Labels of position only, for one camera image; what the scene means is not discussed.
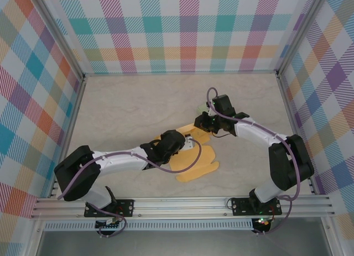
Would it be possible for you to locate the green paper box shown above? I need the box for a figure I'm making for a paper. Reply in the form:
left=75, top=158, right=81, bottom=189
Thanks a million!
left=195, top=102, right=211, bottom=115

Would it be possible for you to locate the orange cloth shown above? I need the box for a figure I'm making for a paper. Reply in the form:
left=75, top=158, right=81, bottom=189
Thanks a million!
left=154, top=122, right=221, bottom=184

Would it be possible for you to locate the grey metal panel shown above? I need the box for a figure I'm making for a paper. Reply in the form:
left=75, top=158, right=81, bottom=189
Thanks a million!
left=35, top=229, right=332, bottom=256

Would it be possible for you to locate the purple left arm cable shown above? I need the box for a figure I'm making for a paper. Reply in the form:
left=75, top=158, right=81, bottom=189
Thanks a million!
left=56, top=138, right=204, bottom=238

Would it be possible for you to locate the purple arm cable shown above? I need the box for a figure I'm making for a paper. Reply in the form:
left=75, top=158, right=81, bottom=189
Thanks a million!
left=207, top=87, right=302, bottom=236
left=56, top=138, right=204, bottom=238

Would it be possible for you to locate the aluminium mounting rail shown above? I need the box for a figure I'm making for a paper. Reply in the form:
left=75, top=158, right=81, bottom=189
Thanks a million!
left=30, top=194, right=335, bottom=220

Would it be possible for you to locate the aluminium side rail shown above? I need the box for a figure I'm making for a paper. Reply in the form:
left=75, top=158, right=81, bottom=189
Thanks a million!
left=276, top=72, right=319, bottom=196
left=49, top=73, right=87, bottom=198

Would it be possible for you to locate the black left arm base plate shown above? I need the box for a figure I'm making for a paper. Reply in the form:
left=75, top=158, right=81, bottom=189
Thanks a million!
left=84, top=199, right=136, bottom=218

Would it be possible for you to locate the slotted white cable duct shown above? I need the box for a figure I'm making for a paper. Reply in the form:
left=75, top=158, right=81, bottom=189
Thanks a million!
left=44, top=218, right=255, bottom=231

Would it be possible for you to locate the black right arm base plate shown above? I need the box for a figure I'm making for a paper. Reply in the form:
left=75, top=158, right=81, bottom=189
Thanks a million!
left=231, top=196, right=283, bottom=217

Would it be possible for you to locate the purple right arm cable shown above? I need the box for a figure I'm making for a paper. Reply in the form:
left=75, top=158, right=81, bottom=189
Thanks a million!
left=207, top=87, right=302, bottom=236

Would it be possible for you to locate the aluminium frame post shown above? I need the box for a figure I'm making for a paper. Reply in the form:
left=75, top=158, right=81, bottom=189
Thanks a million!
left=34, top=0, right=85, bottom=80
left=276, top=0, right=330, bottom=74

